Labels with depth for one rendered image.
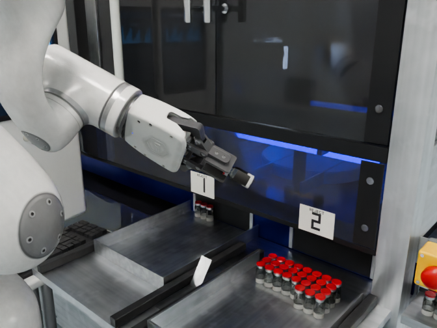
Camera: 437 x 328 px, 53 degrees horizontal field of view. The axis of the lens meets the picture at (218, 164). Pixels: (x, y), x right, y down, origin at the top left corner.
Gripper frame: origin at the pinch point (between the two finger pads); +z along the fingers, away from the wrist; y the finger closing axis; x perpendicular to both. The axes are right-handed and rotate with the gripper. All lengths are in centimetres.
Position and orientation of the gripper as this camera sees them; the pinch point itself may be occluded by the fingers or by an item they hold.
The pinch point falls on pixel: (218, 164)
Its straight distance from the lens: 67.4
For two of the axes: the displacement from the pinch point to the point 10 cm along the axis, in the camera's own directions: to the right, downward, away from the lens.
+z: 8.7, 4.8, -0.4
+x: 4.2, -7.2, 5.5
